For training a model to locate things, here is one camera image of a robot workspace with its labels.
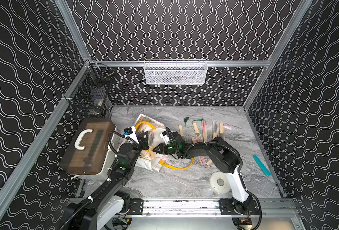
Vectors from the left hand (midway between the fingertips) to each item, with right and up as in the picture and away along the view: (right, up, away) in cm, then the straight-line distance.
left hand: (147, 130), depth 77 cm
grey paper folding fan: (+45, -1, +28) cm, 53 cm away
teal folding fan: (+71, -26, +10) cm, 76 cm away
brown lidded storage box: (-32, -12, +2) cm, 34 cm away
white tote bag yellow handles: (+2, 0, 0) cm, 2 cm away
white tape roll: (+41, -31, +6) cm, 52 cm away
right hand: (+2, -14, +15) cm, 20 cm away
